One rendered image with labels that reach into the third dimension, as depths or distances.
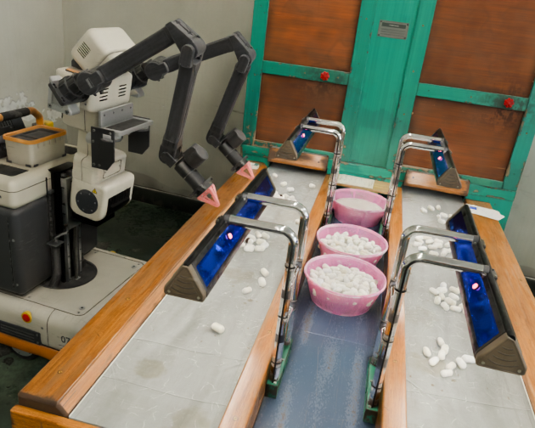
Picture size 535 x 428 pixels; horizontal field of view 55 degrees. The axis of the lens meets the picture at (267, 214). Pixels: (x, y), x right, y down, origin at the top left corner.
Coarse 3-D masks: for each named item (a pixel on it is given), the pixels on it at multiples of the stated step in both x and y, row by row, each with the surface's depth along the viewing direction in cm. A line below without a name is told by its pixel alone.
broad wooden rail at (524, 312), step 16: (480, 224) 222; (496, 224) 224; (496, 240) 208; (496, 256) 194; (512, 256) 195; (496, 272) 182; (512, 272) 183; (512, 288) 172; (528, 288) 174; (512, 304) 162; (528, 304) 164; (512, 320) 154; (528, 320) 155; (528, 336) 147; (528, 352) 140; (528, 368) 133; (528, 384) 128
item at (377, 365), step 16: (400, 240) 122; (464, 240) 118; (400, 256) 123; (416, 256) 106; (432, 256) 105; (400, 272) 108; (464, 272) 105; (480, 272) 103; (400, 288) 109; (384, 304) 129; (400, 304) 111; (384, 320) 130; (384, 336) 115; (384, 352) 116; (368, 368) 139; (384, 368) 117; (368, 384) 129; (368, 400) 122; (368, 416) 121
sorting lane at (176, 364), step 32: (288, 192) 239; (288, 224) 206; (256, 256) 178; (224, 288) 157; (256, 288) 159; (160, 320) 139; (192, 320) 140; (224, 320) 142; (256, 320) 144; (128, 352) 126; (160, 352) 127; (192, 352) 128; (224, 352) 130; (96, 384) 115; (128, 384) 116; (160, 384) 117; (192, 384) 118; (224, 384) 119; (96, 416) 106; (128, 416) 107; (160, 416) 108; (192, 416) 109
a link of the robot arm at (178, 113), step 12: (192, 48) 157; (180, 60) 160; (192, 60) 160; (180, 72) 165; (192, 72) 164; (180, 84) 167; (192, 84) 167; (180, 96) 169; (180, 108) 171; (168, 120) 174; (180, 120) 173; (168, 132) 176; (180, 132) 176; (168, 144) 177; (180, 144) 181
